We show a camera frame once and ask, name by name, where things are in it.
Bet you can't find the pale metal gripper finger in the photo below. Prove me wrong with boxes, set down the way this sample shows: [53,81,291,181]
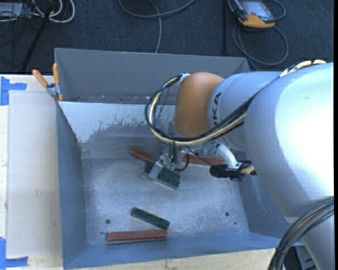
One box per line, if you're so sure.
[147,160,164,180]

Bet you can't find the dark green block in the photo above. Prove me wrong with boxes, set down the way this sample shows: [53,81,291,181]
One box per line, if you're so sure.
[143,160,181,191]
[130,206,171,231]

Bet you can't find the red-brown flat block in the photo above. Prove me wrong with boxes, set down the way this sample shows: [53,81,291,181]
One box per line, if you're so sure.
[129,147,225,167]
[106,229,168,244]

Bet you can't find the grey metal bin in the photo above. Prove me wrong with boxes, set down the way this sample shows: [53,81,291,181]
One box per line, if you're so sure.
[54,48,303,270]

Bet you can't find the black cylinder on white bracket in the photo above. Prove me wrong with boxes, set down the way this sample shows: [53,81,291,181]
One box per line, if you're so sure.
[197,145,256,182]

